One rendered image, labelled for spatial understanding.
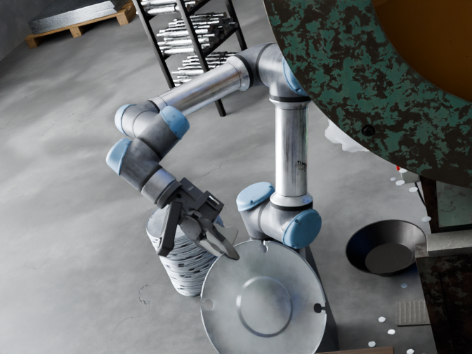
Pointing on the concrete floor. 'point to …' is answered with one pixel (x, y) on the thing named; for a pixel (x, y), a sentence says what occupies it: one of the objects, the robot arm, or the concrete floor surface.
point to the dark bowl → (384, 246)
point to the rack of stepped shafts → (191, 37)
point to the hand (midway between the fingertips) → (231, 258)
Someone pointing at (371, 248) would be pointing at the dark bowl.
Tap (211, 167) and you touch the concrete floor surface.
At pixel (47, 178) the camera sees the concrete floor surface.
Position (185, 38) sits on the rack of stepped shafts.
